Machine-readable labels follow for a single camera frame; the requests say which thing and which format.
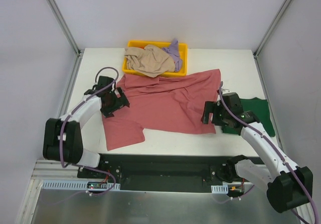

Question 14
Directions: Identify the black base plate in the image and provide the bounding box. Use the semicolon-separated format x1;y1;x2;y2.
77;154;229;193

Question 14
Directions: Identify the purple t shirt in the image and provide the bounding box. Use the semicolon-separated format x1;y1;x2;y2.
162;39;183;72

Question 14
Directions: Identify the white cable duct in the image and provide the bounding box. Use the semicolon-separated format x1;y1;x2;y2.
42;180;120;192
211;184;229;194

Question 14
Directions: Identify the left aluminium frame post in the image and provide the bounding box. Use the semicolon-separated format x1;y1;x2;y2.
46;0;81;56

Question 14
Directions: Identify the right aluminium frame post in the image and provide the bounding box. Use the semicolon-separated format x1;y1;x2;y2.
253;0;293;59

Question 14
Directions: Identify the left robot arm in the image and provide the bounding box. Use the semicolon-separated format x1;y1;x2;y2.
43;76;130;178

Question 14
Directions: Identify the green t shirt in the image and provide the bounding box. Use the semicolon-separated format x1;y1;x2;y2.
220;97;276;137

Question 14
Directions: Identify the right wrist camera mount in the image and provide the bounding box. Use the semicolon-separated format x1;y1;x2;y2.
221;88;230;94

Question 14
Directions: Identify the right white cable duct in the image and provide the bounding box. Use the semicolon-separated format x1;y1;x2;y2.
211;184;229;194

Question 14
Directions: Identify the left white cable duct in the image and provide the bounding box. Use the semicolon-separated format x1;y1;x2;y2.
42;180;120;192

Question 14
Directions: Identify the pink t shirt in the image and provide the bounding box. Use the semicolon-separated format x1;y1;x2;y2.
102;69;221;151

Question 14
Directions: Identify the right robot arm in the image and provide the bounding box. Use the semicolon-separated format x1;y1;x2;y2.
201;92;313;213

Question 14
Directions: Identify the beige t shirt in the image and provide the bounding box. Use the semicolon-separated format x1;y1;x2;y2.
124;44;175;78

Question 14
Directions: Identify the aluminium frame post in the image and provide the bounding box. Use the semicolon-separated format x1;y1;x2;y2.
46;0;81;56
253;0;293;59

